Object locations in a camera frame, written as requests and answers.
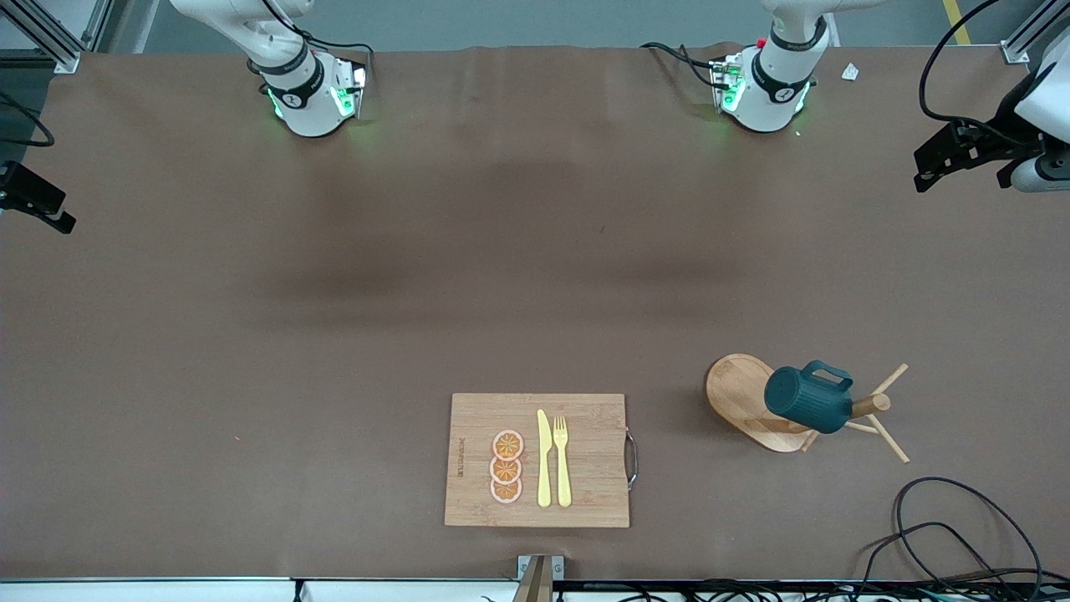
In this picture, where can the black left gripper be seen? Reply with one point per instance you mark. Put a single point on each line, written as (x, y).
(995, 138)

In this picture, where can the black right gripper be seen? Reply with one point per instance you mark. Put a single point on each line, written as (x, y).
(27, 191)

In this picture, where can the dark green ribbed cup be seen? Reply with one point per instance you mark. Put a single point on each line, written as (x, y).
(802, 401)

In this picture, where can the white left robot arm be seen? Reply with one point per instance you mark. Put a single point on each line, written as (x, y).
(769, 100)

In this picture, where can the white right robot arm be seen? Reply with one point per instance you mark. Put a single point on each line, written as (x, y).
(309, 109)

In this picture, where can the white paper scrap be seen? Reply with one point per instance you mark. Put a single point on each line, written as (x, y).
(850, 72)

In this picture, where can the brown table mat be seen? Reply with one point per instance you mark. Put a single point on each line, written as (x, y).
(251, 334)

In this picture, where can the wooden mug tree stand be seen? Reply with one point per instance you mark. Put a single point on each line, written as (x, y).
(740, 393)

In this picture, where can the bamboo cutting board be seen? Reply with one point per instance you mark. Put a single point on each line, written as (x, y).
(585, 468)

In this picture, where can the yellow plastic fork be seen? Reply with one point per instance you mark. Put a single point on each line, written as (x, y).
(563, 477)

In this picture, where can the yellow plastic knife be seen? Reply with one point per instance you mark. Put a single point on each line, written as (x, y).
(544, 468)

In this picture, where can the toy orange slice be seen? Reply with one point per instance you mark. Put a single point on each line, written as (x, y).
(505, 471)
(508, 445)

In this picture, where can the aluminium frame profile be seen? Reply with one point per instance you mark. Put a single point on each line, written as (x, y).
(63, 58)
(1016, 52)

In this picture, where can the metal table bracket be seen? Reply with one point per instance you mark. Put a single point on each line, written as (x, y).
(539, 577)

